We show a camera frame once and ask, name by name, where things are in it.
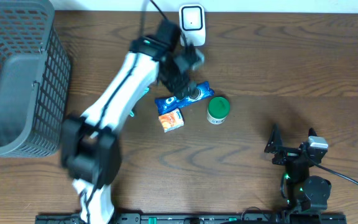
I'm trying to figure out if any blue oreo cookie pack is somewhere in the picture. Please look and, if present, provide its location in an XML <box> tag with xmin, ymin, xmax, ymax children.
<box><xmin>155</xmin><ymin>82</ymin><xmax>214</xmax><ymax>115</ymax></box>

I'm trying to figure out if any white barcode scanner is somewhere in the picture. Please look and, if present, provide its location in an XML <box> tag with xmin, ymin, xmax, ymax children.
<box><xmin>179</xmin><ymin>4</ymin><xmax>206</xmax><ymax>47</ymax></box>

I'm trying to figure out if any green lid jar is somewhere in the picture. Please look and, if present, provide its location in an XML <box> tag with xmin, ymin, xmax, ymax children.
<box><xmin>207</xmin><ymin>96</ymin><xmax>231</xmax><ymax>124</ymax></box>

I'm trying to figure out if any grey plastic mesh basket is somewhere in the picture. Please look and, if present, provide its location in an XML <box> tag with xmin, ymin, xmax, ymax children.
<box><xmin>0</xmin><ymin>0</ymin><xmax>71</xmax><ymax>157</ymax></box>

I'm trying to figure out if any light green wipes packet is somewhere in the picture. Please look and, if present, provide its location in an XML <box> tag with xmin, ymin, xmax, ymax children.
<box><xmin>129</xmin><ymin>87</ymin><xmax>150</xmax><ymax>118</ymax></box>

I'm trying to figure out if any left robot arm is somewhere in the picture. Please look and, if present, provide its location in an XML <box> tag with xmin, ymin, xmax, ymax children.
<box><xmin>60</xmin><ymin>19</ymin><xmax>204</xmax><ymax>223</ymax></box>

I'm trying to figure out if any orange snack packet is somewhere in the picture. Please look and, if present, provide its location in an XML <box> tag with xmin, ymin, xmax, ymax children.
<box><xmin>158</xmin><ymin>109</ymin><xmax>185</xmax><ymax>133</ymax></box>

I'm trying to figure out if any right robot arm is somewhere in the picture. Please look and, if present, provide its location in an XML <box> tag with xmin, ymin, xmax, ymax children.
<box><xmin>264</xmin><ymin>124</ymin><xmax>332</xmax><ymax>223</ymax></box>

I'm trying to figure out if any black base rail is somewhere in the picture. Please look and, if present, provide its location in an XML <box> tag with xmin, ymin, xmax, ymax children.
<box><xmin>35</xmin><ymin>212</ymin><xmax>347</xmax><ymax>224</ymax></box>

